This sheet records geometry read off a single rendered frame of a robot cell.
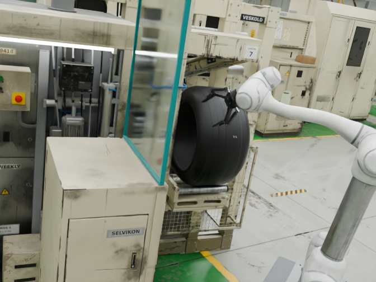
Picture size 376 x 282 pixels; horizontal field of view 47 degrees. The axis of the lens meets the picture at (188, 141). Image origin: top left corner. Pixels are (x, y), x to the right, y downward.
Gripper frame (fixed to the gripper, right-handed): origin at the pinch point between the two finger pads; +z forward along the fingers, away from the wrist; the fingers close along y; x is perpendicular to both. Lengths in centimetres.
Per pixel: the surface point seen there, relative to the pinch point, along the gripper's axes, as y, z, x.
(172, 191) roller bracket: 27, 49, 6
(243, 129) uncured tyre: 11.7, 3.3, 28.9
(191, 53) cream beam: -44, 18, 34
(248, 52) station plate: -35, 0, 68
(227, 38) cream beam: -46, 2, 54
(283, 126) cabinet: -17, 201, 487
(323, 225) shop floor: 112, 86, 237
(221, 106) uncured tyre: -4.6, 6.5, 22.5
